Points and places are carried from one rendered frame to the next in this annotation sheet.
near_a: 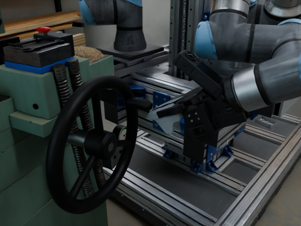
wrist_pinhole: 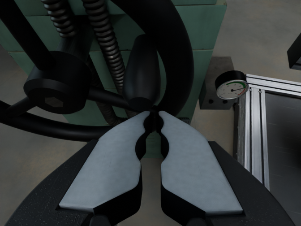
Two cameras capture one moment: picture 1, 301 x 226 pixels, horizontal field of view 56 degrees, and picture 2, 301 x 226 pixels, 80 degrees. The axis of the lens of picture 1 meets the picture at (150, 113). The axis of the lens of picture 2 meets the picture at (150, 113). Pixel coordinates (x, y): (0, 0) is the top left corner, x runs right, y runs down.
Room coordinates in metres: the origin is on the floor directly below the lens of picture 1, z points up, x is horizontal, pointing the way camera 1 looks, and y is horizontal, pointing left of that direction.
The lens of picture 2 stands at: (0.54, -0.06, 0.96)
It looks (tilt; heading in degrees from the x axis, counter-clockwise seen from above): 58 degrees down; 68
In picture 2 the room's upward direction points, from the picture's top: 4 degrees counter-clockwise
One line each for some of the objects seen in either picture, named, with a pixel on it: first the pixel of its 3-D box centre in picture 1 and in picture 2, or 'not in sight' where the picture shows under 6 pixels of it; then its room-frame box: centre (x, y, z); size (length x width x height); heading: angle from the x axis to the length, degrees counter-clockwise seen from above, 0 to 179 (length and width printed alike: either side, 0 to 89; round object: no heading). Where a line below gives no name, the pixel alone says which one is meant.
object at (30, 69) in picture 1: (44, 48); not in sight; (0.59, 0.22, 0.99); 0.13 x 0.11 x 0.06; 153
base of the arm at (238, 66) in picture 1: (230, 55); not in sight; (0.98, -0.28, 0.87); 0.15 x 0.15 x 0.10
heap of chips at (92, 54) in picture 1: (82, 51); not in sight; (0.85, 0.21, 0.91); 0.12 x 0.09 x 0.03; 63
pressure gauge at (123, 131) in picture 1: (119, 136); (229, 86); (0.79, 0.10, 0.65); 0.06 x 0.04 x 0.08; 153
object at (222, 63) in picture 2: (104, 149); (216, 83); (0.82, 0.16, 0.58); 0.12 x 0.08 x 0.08; 63
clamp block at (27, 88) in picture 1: (46, 82); not in sight; (0.58, 0.23, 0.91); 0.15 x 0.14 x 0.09; 153
